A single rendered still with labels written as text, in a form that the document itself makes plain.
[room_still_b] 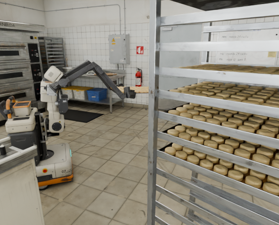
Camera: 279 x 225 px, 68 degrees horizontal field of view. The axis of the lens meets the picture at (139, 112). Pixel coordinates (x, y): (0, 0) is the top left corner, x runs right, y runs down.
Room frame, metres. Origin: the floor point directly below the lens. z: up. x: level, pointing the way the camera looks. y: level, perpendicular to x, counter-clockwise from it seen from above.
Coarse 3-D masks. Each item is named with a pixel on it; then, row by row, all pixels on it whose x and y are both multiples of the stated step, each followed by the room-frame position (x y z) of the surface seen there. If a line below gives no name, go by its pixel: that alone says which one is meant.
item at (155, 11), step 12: (156, 0) 0.81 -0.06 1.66; (156, 12) 0.81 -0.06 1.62; (156, 24) 0.81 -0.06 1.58; (156, 36) 0.81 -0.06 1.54; (156, 48) 0.81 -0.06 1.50; (156, 60) 0.81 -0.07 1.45; (156, 72) 0.81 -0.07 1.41; (156, 84) 0.81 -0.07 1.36; (156, 96) 0.82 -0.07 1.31; (156, 108) 0.82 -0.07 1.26; (156, 120) 0.82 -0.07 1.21; (156, 132) 0.82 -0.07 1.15; (156, 144) 0.82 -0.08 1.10; (156, 156) 0.82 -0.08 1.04
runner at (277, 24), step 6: (234, 24) 1.06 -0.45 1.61; (240, 24) 1.04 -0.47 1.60; (246, 24) 1.02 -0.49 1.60; (252, 24) 1.00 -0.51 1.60; (258, 24) 0.99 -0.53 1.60; (264, 24) 0.97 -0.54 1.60; (270, 24) 0.96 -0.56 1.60; (276, 24) 0.94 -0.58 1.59; (204, 30) 1.15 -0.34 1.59; (210, 30) 1.13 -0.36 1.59; (216, 30) 1.11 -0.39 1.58; (222, 30) 1.09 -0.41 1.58; (228, 30) 1.05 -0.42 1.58; (234, 30) 1.03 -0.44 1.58; (240, 30) 1.03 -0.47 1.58
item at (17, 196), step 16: (32, 160) 1.15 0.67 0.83; (0, 176) 0.99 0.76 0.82; (16, 176) 1.05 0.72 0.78; (32, 176) 1.13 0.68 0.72; (0, 192) 0.97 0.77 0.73; (16, 192) 1.04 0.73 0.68; (32, 192) 1.12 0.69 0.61; (0, 208) 0.95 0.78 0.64; (16, 208) 1.02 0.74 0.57; (32, 208) 1.10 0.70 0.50; (0, 224) 0.94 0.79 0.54; (16, 224) 1.01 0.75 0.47; (32, 224) 1.09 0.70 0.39
